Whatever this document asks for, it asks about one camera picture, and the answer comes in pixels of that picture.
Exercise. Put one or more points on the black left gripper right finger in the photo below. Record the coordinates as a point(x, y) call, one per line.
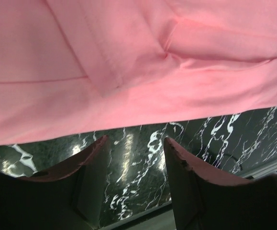
point(207, 198)

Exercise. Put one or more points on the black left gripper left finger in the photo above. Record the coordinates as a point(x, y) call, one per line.
point(67, 196)

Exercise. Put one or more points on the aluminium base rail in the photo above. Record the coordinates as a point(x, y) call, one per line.
point(266, 168)

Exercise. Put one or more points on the pink t-shirt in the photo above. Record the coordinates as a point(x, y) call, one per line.
point(75, 66)

